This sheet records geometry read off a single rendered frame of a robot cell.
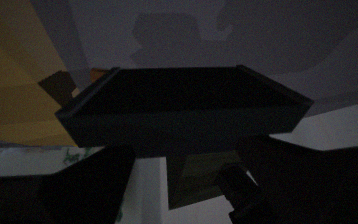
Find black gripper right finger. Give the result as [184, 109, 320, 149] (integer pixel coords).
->
[234, 136, 358, 224]

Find tan panel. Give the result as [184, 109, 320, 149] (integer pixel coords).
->
[0, 0, 80, 146]

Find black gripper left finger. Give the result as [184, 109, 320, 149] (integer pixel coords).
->
[0, 145, 136, 224]

